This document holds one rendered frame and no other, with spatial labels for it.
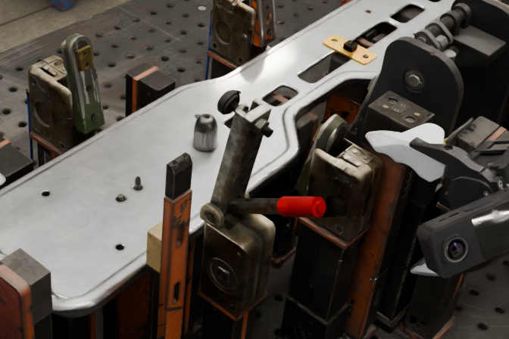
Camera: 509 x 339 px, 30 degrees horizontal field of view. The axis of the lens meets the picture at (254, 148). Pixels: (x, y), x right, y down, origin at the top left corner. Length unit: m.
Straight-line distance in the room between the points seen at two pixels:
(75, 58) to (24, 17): 2.17
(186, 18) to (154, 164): 0.90
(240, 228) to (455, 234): 0.36
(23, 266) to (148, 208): 0.36
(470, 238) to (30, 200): 0.59
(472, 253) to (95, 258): 0.48
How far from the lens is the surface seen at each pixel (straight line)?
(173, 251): 1.01
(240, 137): 0.99
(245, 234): 1.08
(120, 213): 1.17
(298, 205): 1.00
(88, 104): 1.30
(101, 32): 2.05
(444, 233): 0.80
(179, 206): 0.97
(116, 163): 1.24
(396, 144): 0.88
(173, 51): 2.00
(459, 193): 0.87
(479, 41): 1.29
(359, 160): 1.18
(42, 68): 1.33
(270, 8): 1.50
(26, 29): 3.37
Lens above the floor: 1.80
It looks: 39 degrees down
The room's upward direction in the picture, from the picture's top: 7 degrees clockwise
